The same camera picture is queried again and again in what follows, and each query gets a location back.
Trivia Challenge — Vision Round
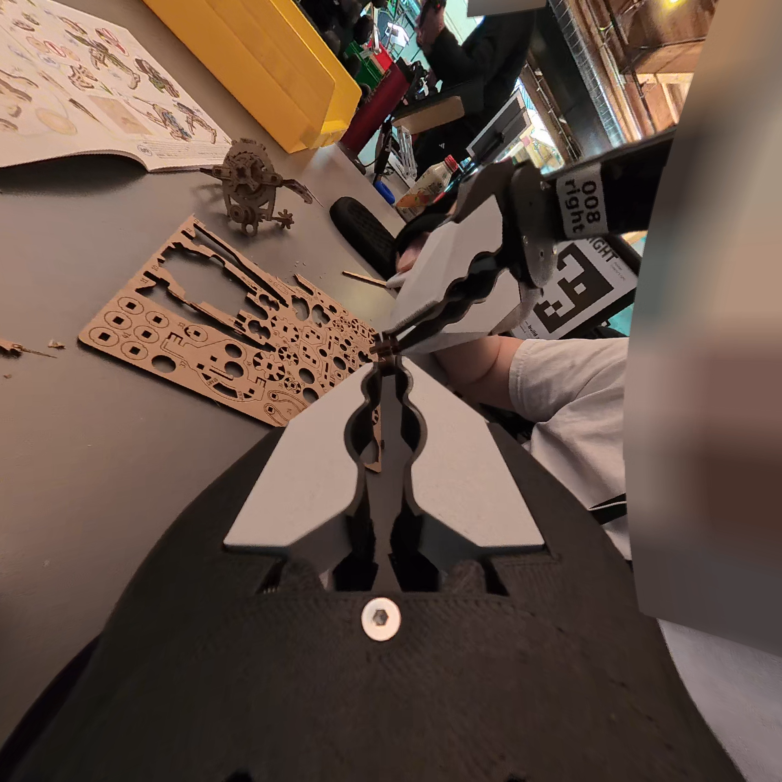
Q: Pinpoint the laser-cut wooden parts sheet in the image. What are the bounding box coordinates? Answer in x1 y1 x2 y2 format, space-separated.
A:
78 214 383 474

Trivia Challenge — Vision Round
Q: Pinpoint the assembled wooden gear model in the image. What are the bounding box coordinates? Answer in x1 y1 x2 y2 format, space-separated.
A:
198 137 325 239

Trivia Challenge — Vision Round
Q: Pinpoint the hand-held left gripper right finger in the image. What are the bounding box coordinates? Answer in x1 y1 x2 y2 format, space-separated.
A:
391 357 545 591

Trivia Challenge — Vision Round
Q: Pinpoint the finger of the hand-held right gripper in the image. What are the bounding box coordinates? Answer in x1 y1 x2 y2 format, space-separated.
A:
396 274 540 354
390 162 515 335

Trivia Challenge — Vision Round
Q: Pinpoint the yellow plastic bin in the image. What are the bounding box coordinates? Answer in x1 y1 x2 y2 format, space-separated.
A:
142 0 362 154

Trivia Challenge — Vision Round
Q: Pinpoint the plastic drink bottle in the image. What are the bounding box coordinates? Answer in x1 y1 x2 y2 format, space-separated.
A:
394 154 460 221

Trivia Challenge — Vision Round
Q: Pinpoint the person's right forearm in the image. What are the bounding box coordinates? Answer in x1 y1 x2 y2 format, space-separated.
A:
437 335 526 407

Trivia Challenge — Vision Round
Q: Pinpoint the person's white shirt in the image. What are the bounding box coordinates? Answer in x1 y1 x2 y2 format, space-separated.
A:
507 336 636 560

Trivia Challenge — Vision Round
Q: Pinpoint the illustrated instruction booklet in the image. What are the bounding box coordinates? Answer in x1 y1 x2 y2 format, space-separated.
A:
0 0 233 172

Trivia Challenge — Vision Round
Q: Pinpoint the red plastic bin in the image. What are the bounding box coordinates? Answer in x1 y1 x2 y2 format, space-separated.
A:
339 58 410 154

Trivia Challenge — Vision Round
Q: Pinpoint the grey monitor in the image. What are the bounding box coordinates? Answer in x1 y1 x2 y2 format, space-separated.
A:
467 92 532 166

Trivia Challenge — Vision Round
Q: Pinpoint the green plastic bin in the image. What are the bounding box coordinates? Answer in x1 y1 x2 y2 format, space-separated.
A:
348 40 392 86

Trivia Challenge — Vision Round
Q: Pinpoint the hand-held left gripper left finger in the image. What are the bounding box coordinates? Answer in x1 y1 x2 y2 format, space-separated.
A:
224 362 381 591

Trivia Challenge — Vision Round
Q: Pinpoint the small wood scrap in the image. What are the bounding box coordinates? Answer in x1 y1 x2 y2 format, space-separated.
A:
0 339 65 361

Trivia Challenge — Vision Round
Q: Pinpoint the black oval pad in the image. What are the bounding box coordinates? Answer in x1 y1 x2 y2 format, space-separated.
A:
330 197 398 279

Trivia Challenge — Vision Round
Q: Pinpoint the wooden board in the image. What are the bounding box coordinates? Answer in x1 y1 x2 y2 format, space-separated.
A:
391 94 465 132

